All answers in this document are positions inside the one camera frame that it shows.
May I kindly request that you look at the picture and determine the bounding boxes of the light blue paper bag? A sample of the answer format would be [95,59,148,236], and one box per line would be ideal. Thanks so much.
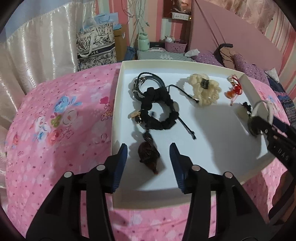
[81,13,119,30]

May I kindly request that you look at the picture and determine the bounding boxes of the person's right forearm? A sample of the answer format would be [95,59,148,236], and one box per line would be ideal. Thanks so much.
[268,167,296,224]

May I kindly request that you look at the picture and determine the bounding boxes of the black scrunchie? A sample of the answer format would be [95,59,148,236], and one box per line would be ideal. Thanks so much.
[139,87,179,130]

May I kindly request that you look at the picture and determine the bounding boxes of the red orange hair clip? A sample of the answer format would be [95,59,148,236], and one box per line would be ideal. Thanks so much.
[225,74,243,106]

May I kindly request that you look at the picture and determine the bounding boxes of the cream scrunchie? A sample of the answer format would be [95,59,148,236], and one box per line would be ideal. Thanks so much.
[187,74,220,107]

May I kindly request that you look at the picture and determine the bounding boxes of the pink floral curtain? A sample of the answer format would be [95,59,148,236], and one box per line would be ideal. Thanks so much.
[222,0,287,33]

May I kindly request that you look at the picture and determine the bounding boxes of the dark blue patchwork quilt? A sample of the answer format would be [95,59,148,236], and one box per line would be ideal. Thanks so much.
[268,79,296,127]

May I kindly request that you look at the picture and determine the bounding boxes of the white hair tie ring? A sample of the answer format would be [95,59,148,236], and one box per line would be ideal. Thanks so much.
[252,100,275,123]

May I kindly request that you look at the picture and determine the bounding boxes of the beige cloth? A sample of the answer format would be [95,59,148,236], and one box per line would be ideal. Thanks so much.
[220,47,238,69]

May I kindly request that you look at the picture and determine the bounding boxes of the pale green bottle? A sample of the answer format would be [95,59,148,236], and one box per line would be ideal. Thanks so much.
[138,32,149,51]

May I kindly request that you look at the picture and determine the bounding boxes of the white power strip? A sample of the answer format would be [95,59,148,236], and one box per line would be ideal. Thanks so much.
[171,12,191,20]

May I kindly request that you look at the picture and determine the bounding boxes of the white shallow box tray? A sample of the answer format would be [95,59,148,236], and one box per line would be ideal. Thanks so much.
[112,60,281,210]

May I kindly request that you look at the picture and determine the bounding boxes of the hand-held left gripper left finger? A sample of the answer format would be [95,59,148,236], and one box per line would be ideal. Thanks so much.
[26,143,128,241]

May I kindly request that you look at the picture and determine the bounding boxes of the white cloth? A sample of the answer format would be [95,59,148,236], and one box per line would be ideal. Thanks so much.
[265,68,280,82]

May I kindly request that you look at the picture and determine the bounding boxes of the pink headboard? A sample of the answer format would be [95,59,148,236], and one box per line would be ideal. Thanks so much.
[190,0,284,75]

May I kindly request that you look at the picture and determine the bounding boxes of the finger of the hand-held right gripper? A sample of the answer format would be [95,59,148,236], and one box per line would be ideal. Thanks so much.
[248,116,277,141]
[272,116,296,133]

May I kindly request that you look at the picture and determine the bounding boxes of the pink floral blanket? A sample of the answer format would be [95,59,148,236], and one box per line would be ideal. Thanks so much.
[0,62,296,241]

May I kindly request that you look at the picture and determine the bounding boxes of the hanging white cables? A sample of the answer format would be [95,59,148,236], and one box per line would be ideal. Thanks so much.
[128,0,148,35]

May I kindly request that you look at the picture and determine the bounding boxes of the blue denim cloth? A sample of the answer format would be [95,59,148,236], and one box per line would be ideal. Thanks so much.
[125,46,137,62]

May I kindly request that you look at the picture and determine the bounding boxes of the black and cream printed tote bag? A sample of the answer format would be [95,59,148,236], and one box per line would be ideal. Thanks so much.
[76,24,117,71]

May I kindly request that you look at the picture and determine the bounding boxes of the thin black cord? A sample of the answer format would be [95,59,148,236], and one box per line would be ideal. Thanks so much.
[168,85,200,140]

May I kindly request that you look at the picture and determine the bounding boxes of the purple dotted pillow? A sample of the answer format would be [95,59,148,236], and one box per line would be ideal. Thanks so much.
[232,54,270,85]
[192,51,226,67]

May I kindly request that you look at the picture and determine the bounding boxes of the cream satin curtain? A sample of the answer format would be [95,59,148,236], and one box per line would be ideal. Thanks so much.
[0,0,95,130]

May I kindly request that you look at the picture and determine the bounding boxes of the brown cardboard box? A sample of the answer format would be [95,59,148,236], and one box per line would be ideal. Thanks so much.
[113,23,129,62]

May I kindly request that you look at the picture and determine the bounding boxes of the black braided cord bracelet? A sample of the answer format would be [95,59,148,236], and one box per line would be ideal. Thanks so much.
[132,72,166,100]

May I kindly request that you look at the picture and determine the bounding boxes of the purple plastic basket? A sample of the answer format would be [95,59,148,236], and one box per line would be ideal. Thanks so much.
[165,41,187,52]

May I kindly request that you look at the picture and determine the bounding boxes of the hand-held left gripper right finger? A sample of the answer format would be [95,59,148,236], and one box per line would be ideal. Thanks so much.
[169,143,270,241]

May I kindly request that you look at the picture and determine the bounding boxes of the small beige and gold charm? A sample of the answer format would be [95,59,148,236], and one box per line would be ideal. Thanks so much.
[129,111,142,123]

